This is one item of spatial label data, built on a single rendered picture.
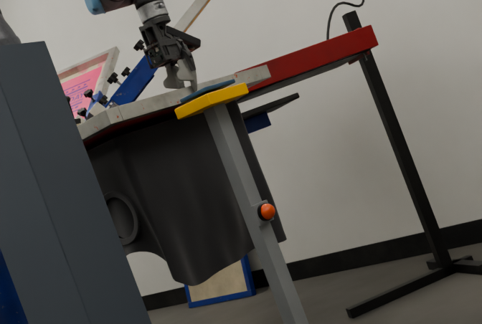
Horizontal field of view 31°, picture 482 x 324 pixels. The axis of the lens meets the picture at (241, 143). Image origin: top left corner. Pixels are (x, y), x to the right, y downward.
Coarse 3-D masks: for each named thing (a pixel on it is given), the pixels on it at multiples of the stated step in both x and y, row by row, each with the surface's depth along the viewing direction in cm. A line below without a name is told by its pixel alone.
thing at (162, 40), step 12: (144, 24) 221; (156, 24) 223; (144, 36) 223; (156, 36) 222; (168, 36) 224; (156, 48) 220; (168, 48) 221; (180, 48) 223; (156, 60) 221; (168, 60) 220
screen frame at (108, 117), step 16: (224, 80) 232; (240, 80) 236; (256, 80) 240; (160, 96) 217; (176, 96) 220; (112, 112) 206; (128, 112) 209; (144, 112) 212; (80, 128) 214; (96, 128) 209
